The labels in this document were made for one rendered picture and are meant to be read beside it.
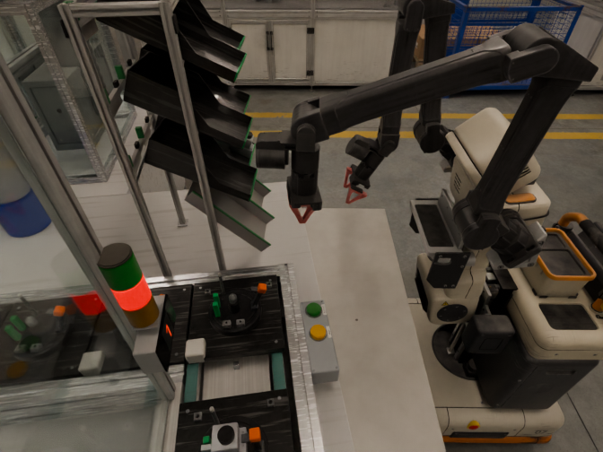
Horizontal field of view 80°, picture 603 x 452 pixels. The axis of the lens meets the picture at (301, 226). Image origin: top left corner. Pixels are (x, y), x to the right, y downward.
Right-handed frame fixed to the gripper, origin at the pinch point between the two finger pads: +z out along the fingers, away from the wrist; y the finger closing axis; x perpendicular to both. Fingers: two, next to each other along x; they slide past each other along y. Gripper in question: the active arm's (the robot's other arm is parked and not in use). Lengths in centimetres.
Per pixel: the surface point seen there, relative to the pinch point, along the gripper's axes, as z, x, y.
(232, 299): 20.2, -18.0, 6.0
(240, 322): 23.7, -16.5, 10.5
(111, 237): 40, -65, -43
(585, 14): 31, 387, -372
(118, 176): 40, -72, -84
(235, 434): 15.8, -16.7, 39.1
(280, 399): 27.0, -7.9, 29.3
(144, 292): -8.9, -28.9, 25.3
